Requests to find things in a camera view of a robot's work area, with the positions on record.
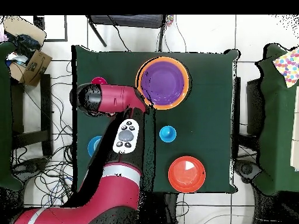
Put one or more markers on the purple bowl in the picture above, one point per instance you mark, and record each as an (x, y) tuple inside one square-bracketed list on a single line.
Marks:
[(163, 82)]

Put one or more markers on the large orange bowl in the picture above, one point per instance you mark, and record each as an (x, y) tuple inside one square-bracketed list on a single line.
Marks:
[(187, 81)]

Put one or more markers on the polka dot paper sheet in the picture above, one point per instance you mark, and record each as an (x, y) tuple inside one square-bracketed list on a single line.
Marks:
[(289, 67)]

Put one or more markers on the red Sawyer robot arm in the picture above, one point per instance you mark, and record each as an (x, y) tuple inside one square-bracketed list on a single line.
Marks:
[(116, 98)]

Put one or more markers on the black computer tower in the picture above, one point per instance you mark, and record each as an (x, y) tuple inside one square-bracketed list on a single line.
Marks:
[(253, 107)]

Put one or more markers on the blue cup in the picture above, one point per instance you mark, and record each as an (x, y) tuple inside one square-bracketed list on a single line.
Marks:
[(167, 134)]

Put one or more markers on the small blue bowl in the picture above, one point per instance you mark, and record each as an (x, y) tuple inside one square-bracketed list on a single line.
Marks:
[(93, 145)]

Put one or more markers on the dark green tablecloth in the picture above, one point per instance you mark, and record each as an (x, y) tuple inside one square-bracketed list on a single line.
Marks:
[(210, 116)]

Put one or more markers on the large red bowl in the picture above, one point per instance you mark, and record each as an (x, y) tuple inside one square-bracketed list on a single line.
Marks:
[(186, 175)]

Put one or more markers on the pink cup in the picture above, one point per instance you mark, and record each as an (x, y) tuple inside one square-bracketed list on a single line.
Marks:
[(99, 80)]

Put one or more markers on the black bench stand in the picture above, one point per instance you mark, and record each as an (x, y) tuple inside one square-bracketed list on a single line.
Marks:
[(45, 114)]

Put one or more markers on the black folding chair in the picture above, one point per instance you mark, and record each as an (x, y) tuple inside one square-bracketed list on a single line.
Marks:
[(127, 21)]

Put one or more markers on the multicoloured small toy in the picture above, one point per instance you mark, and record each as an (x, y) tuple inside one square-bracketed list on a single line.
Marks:
[(169, 19)]

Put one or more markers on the grey black floor base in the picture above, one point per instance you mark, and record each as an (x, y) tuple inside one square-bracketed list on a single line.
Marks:
[(28, 166), (247, 169)]

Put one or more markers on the cardboard box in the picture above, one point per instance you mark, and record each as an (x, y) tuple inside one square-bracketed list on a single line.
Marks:
[(36, 67)]

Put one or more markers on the green cloth covered table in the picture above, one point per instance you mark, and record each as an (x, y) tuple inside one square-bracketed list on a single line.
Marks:
[(278, 116), (4, 116)]

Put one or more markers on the black plastic bag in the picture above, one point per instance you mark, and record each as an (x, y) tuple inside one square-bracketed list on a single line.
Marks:
[(26, 44)]

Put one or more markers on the black metal frame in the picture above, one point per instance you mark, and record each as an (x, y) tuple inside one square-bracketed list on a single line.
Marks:
[(39, 22)]

